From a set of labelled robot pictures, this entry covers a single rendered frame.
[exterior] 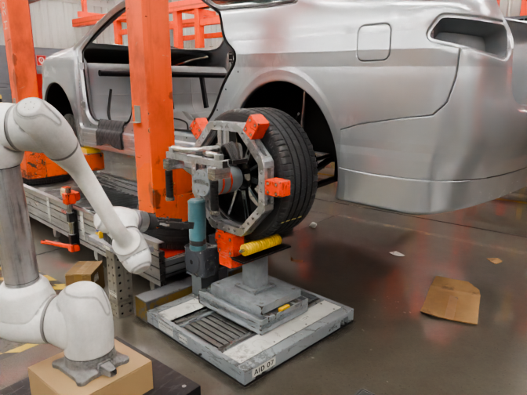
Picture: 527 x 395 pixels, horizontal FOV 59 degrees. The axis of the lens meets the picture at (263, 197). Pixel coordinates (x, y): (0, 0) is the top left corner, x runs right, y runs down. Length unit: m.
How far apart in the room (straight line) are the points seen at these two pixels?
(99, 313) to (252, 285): 1.14
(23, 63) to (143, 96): 1.91
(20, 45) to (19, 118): 2.94
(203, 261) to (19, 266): 1.24
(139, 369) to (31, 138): 0.79
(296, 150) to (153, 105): 0.82
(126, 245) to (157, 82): 1.11
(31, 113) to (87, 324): 0.64
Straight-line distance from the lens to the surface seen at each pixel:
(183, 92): 5.09
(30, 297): 1.62
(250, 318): 2.40
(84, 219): 3.65
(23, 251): 1.59
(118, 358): 1.67
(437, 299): 3.11
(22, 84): 4.29
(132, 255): 1.71
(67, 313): 1.56
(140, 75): 2.55
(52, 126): 1.39
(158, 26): 2.58
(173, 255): 2.93
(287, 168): 2.08
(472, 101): 2.03
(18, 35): 4.31
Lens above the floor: 1.29
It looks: 14 degrees down
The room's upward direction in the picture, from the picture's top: straight up
